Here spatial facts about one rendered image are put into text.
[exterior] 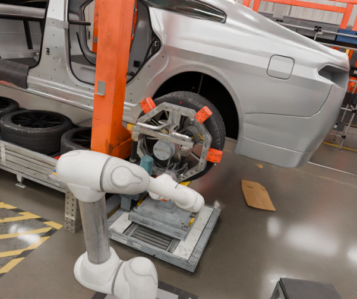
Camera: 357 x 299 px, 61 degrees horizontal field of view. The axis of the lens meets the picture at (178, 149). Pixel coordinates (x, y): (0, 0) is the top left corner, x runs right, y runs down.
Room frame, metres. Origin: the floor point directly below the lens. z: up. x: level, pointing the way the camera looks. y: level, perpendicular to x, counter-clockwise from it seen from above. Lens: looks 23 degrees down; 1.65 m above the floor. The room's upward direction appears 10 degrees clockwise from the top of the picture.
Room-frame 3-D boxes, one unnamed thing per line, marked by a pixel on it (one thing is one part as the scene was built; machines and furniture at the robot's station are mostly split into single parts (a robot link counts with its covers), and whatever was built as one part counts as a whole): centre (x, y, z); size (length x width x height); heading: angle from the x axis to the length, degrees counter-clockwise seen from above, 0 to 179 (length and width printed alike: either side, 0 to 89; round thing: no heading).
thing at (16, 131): (2.86, 1.45, 0.39); 0.66 x 0.66 x 0.24
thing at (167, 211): (2.17, 0.01, 0.32); 0.40 x 0.30 x 0.28; 73
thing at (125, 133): (2.46, 0.46, 0.69); 0.52 x 0.17 x 0.35; 163
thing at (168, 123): (1.92, 0.18, 1.03); 0.19 x 0.18 x 0.11; 163
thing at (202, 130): (2.01, 0.05, 0.85); 0.54 x 0.07 x 0.54; 73
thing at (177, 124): (1.86, -0.01, 1.03); 0.19 x 0.18 x 0.11; 163
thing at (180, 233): (2.17, 0.01, 0.13); 0.50 x 0.36 x 0.10; 73
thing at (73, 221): (1.96, 0.71, 0.21); 0.10 x 0.10 x 0.42; 73
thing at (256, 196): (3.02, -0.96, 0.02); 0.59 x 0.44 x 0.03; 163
